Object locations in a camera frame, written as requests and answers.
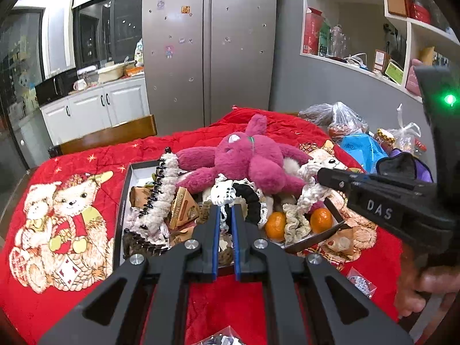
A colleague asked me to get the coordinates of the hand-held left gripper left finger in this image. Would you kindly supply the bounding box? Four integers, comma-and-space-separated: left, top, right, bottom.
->
38, 204, 221, 345

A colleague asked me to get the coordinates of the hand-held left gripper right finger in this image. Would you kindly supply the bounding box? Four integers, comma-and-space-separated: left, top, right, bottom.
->
231, 204, 414, 345

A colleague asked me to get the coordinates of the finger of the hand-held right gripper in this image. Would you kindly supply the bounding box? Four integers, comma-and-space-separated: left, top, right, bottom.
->
316, 167, 360, 196

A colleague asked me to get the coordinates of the white knit scrunchie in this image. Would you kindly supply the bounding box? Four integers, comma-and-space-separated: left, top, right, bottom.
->
298, 157, 333, 218

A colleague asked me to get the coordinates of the orange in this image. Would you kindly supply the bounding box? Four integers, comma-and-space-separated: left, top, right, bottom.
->
265, 211, 287, 241
310, 208, 333, 234

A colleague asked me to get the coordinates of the black lace scrunchie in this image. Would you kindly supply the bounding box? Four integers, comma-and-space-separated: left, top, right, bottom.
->
232, 181, 269, 224

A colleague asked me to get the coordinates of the white lace scrunchie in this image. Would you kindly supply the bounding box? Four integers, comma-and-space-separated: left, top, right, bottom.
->
210, 175, 235, 206

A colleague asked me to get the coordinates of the cream ruffled scrunchie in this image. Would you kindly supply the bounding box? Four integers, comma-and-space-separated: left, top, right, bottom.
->
283, 203, 312, 245

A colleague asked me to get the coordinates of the brown fuzzy scrunchie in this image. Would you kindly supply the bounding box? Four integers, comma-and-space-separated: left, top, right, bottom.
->
123, 231, 170, 257

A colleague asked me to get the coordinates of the black tray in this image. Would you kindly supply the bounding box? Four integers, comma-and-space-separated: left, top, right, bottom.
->
113, 160, 349, 270

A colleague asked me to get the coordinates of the person's right hand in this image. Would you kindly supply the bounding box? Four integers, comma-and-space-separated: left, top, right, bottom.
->
393, 242, 460, 320

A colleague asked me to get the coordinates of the blue bag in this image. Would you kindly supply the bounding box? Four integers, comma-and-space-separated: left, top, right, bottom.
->
340, 133, 389, 173

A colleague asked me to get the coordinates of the purple cloth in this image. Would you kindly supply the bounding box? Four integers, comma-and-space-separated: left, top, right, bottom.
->
390, 148, 434, 183

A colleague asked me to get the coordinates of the brown snack packet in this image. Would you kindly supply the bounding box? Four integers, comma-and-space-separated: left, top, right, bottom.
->
129, 186, 152, 210
168, 186, 200, 230

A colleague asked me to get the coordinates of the black cloth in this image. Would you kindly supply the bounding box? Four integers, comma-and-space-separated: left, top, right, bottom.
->
375, 153, 428, 185

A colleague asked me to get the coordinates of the clear plastic bag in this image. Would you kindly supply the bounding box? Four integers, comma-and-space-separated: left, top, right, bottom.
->
374, 104, 428, 162
298, 101, 369, 141

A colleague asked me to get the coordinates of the grey fuzzy scrunchie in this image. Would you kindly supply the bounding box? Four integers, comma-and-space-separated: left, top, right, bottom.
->
145, 153, 181, 236

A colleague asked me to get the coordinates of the pink plush toy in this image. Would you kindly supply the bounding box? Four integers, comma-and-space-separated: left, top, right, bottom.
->
176, 114, 326, 212

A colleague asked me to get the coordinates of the small clear packet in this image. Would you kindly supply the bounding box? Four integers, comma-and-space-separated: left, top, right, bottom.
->
347, 268, 377, 298

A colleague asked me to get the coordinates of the green framed card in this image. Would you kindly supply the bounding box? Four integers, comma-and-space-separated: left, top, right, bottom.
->
384, 61, 404, 85

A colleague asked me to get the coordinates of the glass pitcher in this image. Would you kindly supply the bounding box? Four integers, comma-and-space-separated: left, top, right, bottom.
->
329, 25, 348, 58

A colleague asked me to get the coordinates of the green box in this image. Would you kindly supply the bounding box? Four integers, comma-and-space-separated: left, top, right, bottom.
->
318, 22, 331, 56

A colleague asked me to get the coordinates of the red gift box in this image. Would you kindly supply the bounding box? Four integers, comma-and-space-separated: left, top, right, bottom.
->
302, 7, 324, 55

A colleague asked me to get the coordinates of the red printed blanket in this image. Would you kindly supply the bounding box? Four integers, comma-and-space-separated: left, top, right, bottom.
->
0, 108, 403, 345

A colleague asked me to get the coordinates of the white kitchen cabinet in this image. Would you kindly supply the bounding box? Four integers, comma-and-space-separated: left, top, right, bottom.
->
39, 74, 151, 145

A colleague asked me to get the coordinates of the silver refrigerator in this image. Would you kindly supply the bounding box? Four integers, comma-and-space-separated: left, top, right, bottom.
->
142, 0, 278, 128

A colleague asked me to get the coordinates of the red tin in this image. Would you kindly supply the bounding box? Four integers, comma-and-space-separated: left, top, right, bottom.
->
402, 0, 431, 25

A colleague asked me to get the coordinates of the cream lidded container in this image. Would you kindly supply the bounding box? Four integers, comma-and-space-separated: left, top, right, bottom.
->
98, 65, 124, 83

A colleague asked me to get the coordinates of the black microwave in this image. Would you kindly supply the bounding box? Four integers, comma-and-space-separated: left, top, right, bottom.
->
35, 68, 78, 106

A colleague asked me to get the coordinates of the dark window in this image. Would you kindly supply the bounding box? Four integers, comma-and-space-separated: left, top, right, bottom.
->
74, 0, 144, 69

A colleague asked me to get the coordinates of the glass sliding door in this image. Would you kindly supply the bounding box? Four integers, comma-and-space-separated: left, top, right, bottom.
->
0, 7, 47, 173

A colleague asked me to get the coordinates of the black coil hair tie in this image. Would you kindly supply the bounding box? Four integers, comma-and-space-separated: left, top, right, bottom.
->
138, 147, 173, 223

